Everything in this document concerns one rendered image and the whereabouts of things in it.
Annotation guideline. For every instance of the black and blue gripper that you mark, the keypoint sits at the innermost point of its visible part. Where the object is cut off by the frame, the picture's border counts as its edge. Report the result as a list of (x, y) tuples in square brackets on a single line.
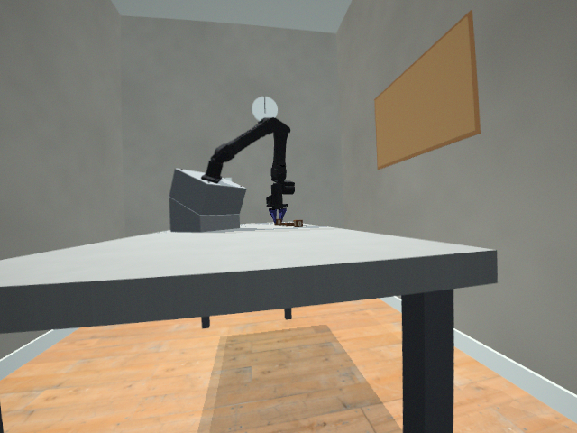
[(277, 204)]

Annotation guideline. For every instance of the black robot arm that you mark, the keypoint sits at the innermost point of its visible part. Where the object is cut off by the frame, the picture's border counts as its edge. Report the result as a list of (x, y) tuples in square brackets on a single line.
[(227, 151)]

